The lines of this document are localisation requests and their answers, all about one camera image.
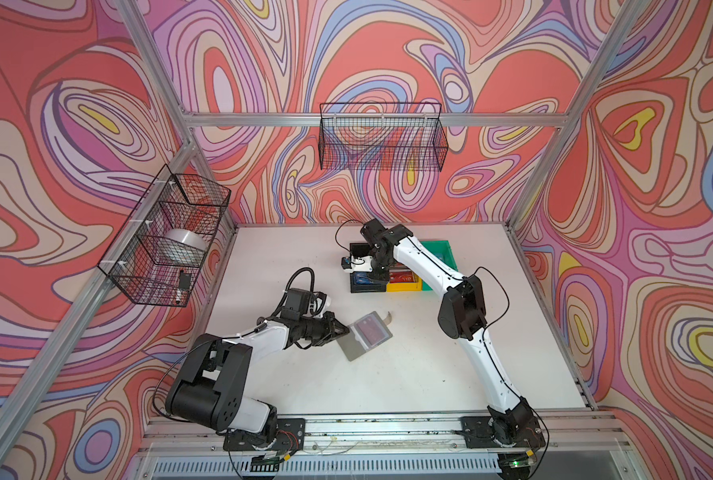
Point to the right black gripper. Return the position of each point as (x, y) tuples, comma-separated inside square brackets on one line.
[(380, 277)]

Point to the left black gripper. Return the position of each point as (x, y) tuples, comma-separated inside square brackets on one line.
[(328, 323)]

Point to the grey leather card holder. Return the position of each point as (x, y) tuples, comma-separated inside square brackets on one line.
[(351, 344)]

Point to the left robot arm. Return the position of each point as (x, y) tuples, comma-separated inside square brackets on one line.
[(210, 387)]

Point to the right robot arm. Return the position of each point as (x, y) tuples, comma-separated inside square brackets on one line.
[(461, 317)]

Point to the red cards in yellow bin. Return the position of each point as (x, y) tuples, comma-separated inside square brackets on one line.
[(401, 277)]

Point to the black plastic bin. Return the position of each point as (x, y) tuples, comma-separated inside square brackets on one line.
[(360, 257)]

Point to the yellow plastic bin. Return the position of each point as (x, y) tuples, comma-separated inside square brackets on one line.
[(406, 287)]

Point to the green plastic bin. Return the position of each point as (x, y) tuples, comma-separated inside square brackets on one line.
[(442, 250)]

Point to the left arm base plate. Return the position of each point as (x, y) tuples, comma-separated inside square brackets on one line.
[(281, 435)]

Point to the back black wire basket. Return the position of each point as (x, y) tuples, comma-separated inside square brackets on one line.
[(382, 136)]

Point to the black wire basket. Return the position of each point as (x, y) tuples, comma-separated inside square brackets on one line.
[(382, 136), (172, 228)]

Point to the left black wire basket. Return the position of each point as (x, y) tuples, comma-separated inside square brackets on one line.
[(172, 228)]

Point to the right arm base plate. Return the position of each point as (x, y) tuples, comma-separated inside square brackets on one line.
[(485, 432)]

